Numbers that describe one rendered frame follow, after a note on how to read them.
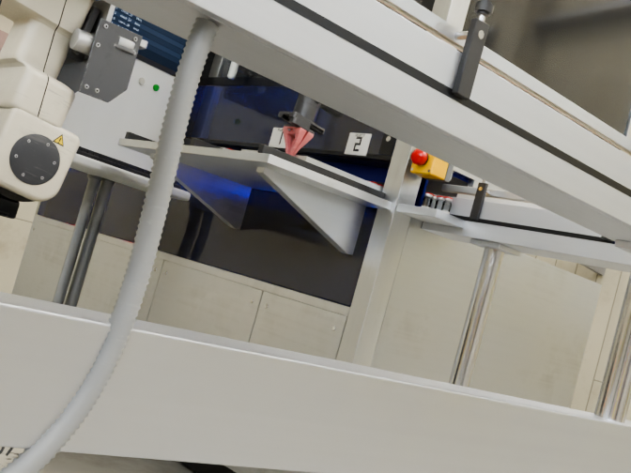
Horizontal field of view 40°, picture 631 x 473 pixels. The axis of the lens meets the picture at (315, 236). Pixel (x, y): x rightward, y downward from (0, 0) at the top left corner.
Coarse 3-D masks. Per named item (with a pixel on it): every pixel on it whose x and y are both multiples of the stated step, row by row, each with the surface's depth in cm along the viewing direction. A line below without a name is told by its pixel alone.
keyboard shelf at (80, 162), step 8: (72, 160) 237; (80, 160) 239; (88, 160) 241; (96, 160) 243; (72, 168) 268; (80, 168) 252; (88, 168) 242; (96, 168) 243; (104, 168) 245; (112, 168) 247; (104, 176) 260; (112, 176) 250; (120, 176) 250; (128, 176) 251; (136, 176) 254; (144, 176) 256; (128, 184) 265; (136, 184) 255; (144, 184) 256; (176, 192) 265; (184, 192) 268; (184, 200) 269
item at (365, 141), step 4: (352, 132) 231; (352, 136) 230; (356, 136) 229; (360, 136) 228; (364, 136) 227; (368, 136) 226; (348, 140) 231; (352, 140) 230; (356, 140) 229; (364, 140) 226; (368, 140) 225; (348, 144) 231; (352, 144) 229; (364, 144) 226; (368, 144) 225; (348, 148) 230; (352, 148) 229; (356, 148) 228; (360, 148) 227; (364, 148) 225; (348, 152) 230; (352, 152) 229; (356, 152) 228; (360, 152) 226; (364, 152) 225
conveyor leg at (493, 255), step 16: (480, 240) 207; (496, 256) 206; (480, 272) 207; (496, 272) 206; (480, 288) 206; (480, 304) 205; (480, 320) 205; (464, 336) 206; (480, 336) 205; (464, 352) 205; (464, 368) 204; (464, 384) 204
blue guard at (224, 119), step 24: (216, 96) 285; (240, 96) 274; (264, 96) 265; (288, 96) 256; (192, 120) 292; (216, 120) 281; (240, 120) 271; (264, 120) 262; (336, 120) 237; (264, 144) 259; (312, 144) 242; (336, 144) 234
